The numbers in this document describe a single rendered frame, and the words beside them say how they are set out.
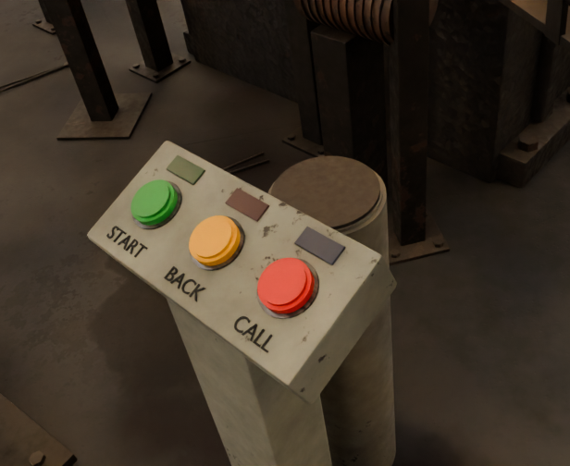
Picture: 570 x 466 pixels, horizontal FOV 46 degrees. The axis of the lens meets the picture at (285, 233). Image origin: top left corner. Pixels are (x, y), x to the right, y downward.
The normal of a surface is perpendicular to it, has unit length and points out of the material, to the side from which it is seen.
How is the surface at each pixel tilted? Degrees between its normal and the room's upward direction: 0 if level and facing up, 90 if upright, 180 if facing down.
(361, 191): 0
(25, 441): 0
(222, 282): 20
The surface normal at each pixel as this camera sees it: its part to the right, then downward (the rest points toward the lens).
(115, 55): -0.13, -0.71
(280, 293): -0.36, -0.47
